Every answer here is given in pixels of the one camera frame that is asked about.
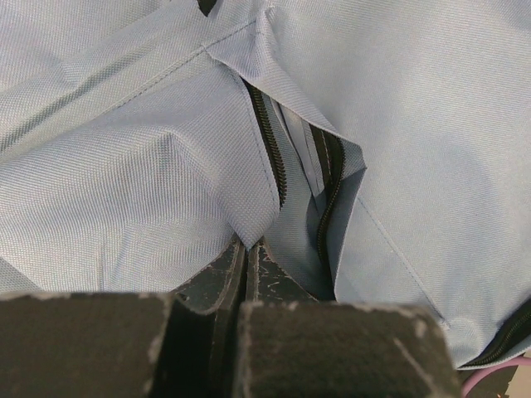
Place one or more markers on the blue grey backpack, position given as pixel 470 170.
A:
pixel 381 148

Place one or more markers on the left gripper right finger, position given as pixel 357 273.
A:
pixel 291 345

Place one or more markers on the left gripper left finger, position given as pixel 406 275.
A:
pixel 177 344

